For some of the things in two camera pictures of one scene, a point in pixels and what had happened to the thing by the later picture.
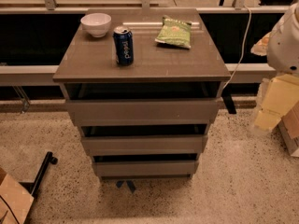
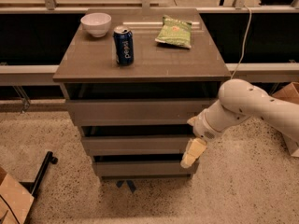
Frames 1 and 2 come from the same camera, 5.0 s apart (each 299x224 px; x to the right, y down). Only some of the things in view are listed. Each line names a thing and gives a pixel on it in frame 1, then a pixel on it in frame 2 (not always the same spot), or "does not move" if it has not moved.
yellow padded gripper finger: x=261 y=48 -> x=206 y=125
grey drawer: x=145 y=146 does not move
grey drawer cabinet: x=143 y=84 does not move
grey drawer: x=143 y=169 does not move
